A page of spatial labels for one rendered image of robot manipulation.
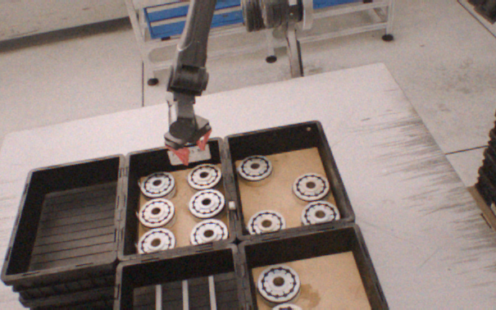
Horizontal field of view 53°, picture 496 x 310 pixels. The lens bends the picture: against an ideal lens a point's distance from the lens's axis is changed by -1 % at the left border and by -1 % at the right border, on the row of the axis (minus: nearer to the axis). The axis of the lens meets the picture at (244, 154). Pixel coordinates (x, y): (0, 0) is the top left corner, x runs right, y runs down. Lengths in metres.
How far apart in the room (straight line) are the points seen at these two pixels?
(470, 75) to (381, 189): 1.86
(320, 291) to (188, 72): 0.61
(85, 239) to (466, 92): 2.42
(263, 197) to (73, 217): 0.57
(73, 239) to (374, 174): 0.96
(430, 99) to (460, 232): 1.67
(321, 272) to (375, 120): 0.77
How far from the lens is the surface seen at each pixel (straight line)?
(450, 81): 3.32
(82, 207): 1.59
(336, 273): 1.29
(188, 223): 1.43
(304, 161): 1.54
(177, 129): 1.08
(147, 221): 1.43
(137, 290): 1.34
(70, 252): 1.49
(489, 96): 3.25
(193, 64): 1.08
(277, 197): 1.45
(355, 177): 1.67
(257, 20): 2.17
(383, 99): 1.98
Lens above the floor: 1.92
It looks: 44 degrees down
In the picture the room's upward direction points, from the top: 9 degrees counter-clockwise
